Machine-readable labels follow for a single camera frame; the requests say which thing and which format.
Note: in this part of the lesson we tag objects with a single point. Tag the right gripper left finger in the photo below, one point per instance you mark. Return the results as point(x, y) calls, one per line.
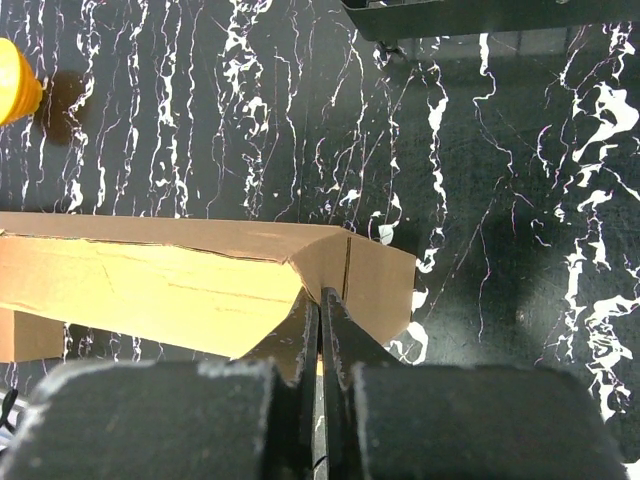
point(249, 418)

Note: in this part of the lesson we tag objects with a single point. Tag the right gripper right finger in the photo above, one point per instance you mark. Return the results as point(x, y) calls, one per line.
point(388, 420)

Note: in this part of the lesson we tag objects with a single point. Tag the brown cardboard box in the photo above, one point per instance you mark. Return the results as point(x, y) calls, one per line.
point(216, 286)

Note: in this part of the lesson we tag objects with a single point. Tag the orange bowl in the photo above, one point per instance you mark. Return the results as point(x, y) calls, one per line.
point(21, 91)

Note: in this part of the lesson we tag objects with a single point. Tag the black wire dish rack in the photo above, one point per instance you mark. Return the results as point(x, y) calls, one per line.
point(387, 21)

